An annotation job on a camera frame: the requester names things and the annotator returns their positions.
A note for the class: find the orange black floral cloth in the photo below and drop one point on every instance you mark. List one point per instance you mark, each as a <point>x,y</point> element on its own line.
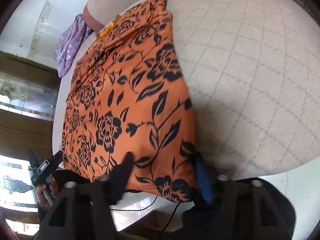
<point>128,94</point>

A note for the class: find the wooden glass-panel wardrobe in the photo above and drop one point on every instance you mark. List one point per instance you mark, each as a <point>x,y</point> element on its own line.
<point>29,93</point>

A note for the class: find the beige checkered mattress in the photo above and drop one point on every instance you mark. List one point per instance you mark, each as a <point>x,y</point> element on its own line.
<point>252,72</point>

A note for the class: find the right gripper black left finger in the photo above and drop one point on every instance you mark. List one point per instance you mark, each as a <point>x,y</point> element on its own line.
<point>119,178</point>

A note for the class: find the person's left hand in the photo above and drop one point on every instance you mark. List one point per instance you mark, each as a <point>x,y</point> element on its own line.
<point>46,191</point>

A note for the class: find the purple floral garment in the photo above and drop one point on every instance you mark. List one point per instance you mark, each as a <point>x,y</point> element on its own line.
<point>69,43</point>

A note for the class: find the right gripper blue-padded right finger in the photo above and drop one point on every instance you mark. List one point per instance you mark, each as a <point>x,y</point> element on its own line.
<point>204,179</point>

